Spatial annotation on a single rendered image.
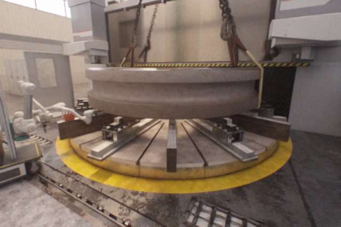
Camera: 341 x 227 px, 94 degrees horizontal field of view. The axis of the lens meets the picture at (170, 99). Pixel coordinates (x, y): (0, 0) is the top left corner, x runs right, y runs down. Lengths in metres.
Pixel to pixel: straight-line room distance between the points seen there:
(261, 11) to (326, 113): 3.24
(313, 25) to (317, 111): 2.81
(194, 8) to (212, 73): 3.47
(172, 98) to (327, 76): 4.18
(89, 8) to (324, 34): 6.24
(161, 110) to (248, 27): 3.75
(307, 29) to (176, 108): 2.53
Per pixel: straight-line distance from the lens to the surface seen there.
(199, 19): 5.88
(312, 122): 5.89
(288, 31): 3.59
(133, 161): 2.79
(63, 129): 3.96
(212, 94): 3.15
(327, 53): 4.69
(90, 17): 6.62
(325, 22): 3.70
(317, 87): 5.70
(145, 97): 3.03
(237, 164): 3.16
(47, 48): 6.89
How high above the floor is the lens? 1.79
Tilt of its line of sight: 12 degrees down
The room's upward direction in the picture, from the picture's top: straight up
